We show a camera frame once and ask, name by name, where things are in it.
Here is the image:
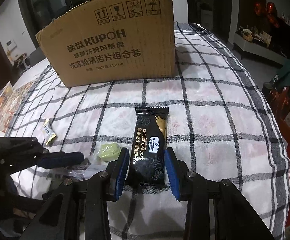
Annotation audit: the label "white gold snack bar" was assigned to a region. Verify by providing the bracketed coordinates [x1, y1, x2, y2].
[43, 119, 57, 145]

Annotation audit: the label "clear plastic wrapper packet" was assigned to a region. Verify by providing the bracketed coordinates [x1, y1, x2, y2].
[67, 155, 107, 181]

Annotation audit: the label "light green sweet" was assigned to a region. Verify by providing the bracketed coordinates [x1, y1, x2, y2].
[97, 143, 121, 163]

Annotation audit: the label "black cheese cracker packet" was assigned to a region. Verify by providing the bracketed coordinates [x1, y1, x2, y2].
[126, 107, 169, 186]

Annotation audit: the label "patterned floral placemat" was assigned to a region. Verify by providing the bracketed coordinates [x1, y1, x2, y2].
[0, 81, 34, 133]

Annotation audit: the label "clear plastic food container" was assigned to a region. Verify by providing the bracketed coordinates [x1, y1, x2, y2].
[0, 82, 13, 109]

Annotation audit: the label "checkered white black tablecloth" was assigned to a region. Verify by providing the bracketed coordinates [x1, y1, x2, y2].
[6, 23, 290, 239]

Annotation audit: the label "brown cardboard box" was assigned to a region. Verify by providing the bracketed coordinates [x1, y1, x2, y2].
[36, 0, 175, 87]

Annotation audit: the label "white low tv cabinet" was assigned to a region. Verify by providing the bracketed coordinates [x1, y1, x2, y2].
[233, 33, 288, 68]

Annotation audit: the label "red heart balloons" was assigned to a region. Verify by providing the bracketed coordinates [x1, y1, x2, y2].
[254, 2, 279, 28]

